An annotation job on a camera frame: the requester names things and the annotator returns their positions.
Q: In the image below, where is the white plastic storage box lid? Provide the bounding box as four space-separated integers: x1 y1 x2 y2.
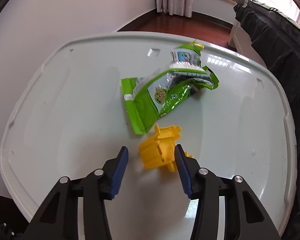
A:
0 31 297 239

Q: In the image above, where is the yellow plastic toy part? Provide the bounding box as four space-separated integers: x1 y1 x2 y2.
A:
138 124 182 173

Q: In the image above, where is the green snack wrapper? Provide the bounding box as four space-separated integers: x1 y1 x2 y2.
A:
121 41 219 135

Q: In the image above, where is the bed with black skirt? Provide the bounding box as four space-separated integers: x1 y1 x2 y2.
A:
234 0 300 239

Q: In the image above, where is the black white printed blanket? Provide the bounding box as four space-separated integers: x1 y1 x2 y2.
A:
234 0 300 32

